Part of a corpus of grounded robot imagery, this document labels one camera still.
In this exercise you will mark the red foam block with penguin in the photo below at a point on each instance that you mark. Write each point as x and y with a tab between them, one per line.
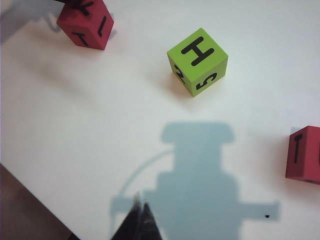
85	27

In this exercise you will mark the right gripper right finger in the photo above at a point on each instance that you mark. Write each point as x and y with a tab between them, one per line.
148	225

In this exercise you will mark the red foam block with 0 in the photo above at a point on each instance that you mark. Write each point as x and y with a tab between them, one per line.
306	160

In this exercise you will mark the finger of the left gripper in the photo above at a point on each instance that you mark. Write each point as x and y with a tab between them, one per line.
62	1

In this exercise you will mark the green foam block with 2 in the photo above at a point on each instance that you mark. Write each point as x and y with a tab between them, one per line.
215	65

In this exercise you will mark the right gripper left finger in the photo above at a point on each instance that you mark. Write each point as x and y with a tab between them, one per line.
130	222

